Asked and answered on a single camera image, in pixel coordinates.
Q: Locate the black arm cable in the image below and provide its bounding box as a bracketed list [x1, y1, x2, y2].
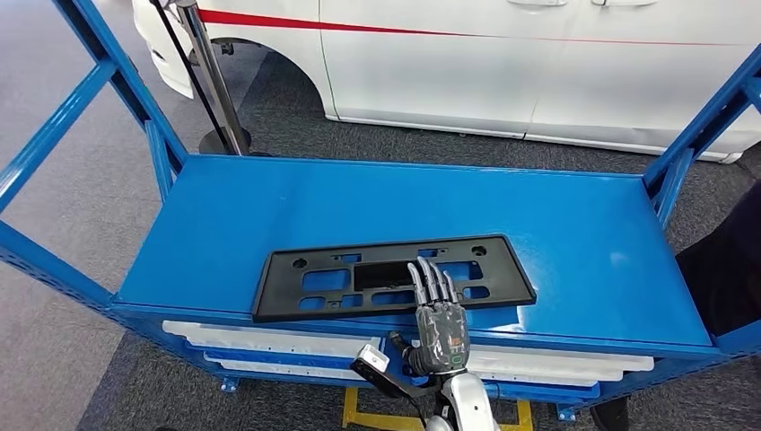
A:
[404, 380, 448, 431]

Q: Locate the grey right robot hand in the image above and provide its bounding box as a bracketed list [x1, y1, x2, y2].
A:
[389, 257, 472, 377]

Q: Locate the blue metal shelf rack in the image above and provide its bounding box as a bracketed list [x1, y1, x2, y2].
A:
[0, 0, 761, 424]

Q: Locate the black plastic plate frame part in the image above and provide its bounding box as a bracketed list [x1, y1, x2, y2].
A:
[251, 234, 538, 324]

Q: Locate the blue plastic bin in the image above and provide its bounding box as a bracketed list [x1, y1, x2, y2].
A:
[481, 380, 601, 401]
[184, 341, 383, 371]

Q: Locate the white car with red stripe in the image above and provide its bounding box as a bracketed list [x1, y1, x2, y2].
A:
[131, 0, 761, 164]

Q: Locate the person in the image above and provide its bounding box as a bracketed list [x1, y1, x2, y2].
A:
[591, 180, 761, 431]

